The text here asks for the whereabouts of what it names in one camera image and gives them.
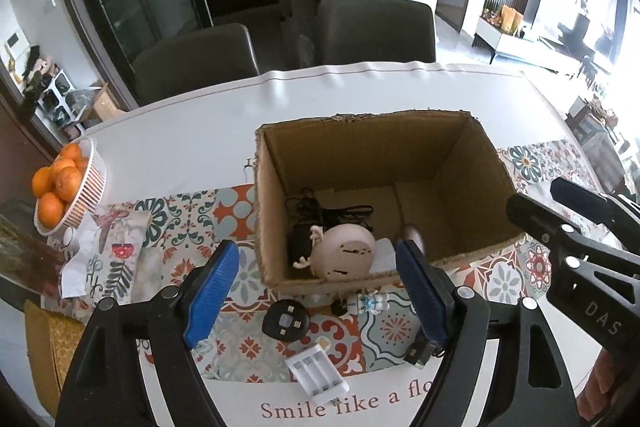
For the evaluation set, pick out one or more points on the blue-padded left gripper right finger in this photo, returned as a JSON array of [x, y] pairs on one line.
[[430, 296]]

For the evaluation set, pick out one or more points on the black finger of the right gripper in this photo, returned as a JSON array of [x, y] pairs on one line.
[[617, 212], [544, 224]]

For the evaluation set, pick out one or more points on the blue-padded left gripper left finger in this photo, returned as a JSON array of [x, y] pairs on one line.
[[104, 385]]

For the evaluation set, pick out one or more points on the black round cable hub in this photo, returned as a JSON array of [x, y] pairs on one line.
[[286, 320]]

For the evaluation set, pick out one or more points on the black silver microphone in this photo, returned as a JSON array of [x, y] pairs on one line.
[[410, 233]]

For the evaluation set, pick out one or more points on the black power adapter with cable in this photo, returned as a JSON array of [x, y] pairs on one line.
[[305, 210]]

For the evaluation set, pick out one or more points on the pink round deer gadget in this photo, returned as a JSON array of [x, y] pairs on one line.
[[342, 253]]

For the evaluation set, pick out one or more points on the person's right hand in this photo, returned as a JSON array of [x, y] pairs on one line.
[[611, 395]]

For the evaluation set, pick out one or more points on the patterned tissue pouch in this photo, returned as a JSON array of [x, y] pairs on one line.
[[106, 256]]

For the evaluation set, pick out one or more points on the brown cardboard box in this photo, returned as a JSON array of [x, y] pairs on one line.
[[435, 169]]

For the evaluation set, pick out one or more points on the white battery charger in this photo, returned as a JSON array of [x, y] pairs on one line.
[[318, 376]]

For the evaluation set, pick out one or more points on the small black keyring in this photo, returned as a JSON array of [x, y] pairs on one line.
[[339, 308]]

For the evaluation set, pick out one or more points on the yellow woven basket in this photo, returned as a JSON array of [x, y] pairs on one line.
[[51, 340]]

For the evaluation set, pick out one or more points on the white fruit basket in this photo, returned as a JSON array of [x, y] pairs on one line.
[[84, 155]]

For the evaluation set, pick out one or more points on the orange fruit left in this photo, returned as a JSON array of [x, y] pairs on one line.
[[51, 210]]

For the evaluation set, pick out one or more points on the orange fruit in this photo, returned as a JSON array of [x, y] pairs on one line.
[[51, 210], [67, 183]]

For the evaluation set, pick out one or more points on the patterned table runner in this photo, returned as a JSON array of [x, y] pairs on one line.
[[185, 228]]

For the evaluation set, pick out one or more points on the orange fruit right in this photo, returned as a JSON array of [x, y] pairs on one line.
[[67, 183]]

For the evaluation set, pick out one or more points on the small white figurine toy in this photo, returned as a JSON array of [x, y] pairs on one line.
[[372, 302]]

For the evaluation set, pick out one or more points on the white tv console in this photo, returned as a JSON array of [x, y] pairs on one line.
[[531, 52]]

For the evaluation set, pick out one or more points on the white cluttered shelf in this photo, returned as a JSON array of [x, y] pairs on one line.
[[52, 97]]

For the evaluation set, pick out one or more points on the dark chair left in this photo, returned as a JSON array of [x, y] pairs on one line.
[[197, 60]]

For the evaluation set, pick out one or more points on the dark chair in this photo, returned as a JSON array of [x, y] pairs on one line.
[[354, 31], [197, 60]]

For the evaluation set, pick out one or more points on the dark chair right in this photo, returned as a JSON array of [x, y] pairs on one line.
[[354, 31]]

